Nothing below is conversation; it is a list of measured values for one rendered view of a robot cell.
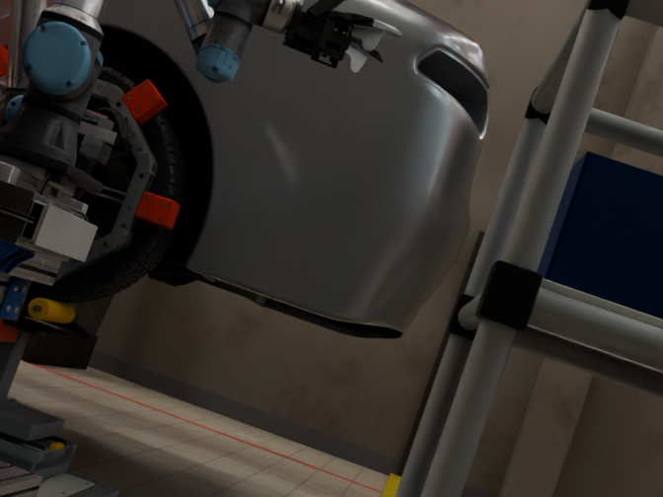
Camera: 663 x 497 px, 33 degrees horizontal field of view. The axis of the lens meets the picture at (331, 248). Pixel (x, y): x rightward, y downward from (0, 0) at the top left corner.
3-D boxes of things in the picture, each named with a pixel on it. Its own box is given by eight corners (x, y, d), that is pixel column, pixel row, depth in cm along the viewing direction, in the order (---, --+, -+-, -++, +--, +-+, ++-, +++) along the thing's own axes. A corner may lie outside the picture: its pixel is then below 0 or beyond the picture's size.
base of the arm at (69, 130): (57, 160, 207) (76, 109, 207) (-18, 135, 208) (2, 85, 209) (82, 176, 221) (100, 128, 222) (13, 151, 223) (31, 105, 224)
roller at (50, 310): (73, 326, 315) (81, 307, 316) (41, 322, 286) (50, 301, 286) (54, 319, 316) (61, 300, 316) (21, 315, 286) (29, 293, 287)
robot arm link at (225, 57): (230, 90, 215) (250, 36, 216) (234, 79, 204) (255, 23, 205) (190, 75, 214) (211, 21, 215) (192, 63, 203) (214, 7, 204)
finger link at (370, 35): (394, 58, 205) (349, 53, 209) (404, 30, 206) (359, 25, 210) (388, 49, 202) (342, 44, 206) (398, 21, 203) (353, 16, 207)
